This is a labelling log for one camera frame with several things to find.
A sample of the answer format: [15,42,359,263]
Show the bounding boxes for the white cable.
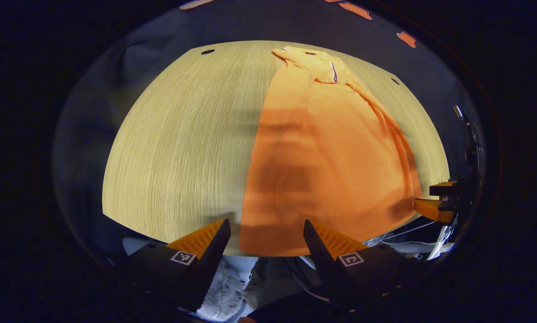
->
[367,220,454,261]

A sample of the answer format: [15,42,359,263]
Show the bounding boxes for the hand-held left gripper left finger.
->
[116,218,231,313]

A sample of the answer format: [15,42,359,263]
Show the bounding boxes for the orange polo T-shirt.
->
[239,46,424,257]

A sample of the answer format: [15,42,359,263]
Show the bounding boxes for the person's grey trousers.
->
[244,257,323,311]

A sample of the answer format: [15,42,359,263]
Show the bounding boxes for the white textured cloth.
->
[196,259,252,322]

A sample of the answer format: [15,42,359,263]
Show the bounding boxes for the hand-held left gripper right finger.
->
[303,219,430,310]

